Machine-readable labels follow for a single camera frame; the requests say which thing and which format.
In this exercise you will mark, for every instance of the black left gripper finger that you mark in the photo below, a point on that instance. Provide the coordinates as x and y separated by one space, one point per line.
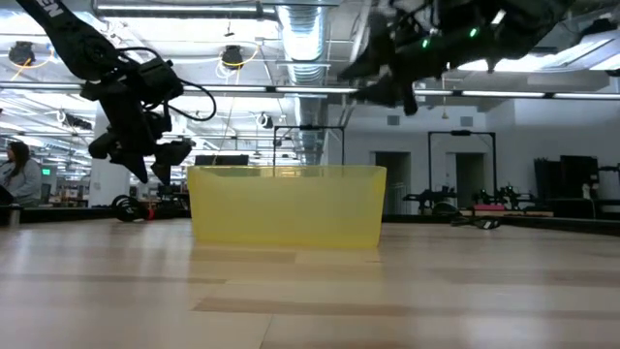
138 167
163 172

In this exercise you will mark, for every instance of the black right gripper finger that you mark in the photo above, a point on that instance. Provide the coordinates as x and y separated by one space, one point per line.
410 99
382 92

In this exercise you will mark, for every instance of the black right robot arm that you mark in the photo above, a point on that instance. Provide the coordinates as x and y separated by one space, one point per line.
523 24

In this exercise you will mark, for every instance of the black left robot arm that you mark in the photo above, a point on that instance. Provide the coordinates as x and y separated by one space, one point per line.
72 39

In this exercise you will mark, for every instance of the background black robot arm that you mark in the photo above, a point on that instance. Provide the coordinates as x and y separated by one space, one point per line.
428 198
506 196

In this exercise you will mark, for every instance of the dark background monitor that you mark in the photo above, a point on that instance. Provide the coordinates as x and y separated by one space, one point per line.
222 160

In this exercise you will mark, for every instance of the ceiling light strip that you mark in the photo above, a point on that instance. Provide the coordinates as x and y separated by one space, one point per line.
504 94
218 88

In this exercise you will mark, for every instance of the person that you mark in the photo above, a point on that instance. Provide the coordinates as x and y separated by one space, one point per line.
21 179

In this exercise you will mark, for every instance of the yellow translucent plastic bin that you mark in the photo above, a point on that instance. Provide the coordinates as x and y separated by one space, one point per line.
286 208

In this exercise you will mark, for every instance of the stacked black panels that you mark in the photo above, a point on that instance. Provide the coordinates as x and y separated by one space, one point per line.
567 177

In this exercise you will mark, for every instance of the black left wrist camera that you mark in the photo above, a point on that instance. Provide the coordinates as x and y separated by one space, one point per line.
157 80

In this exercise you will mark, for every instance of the black gantry frame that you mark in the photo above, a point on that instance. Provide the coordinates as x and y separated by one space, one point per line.
460 132
310 127

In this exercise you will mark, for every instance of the silver ceiling duct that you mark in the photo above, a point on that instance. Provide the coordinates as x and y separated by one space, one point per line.
302 39

